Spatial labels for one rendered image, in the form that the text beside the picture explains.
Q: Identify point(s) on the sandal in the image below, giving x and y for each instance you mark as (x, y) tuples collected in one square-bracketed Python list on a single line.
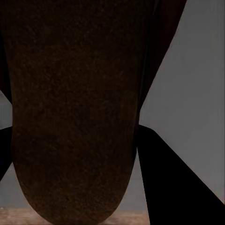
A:
[(77, 73)]

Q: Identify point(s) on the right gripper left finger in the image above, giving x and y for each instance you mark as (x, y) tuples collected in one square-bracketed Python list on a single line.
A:
[(5, 152)]

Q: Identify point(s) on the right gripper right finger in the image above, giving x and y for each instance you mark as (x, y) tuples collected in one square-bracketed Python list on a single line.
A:
[(174, 193)]

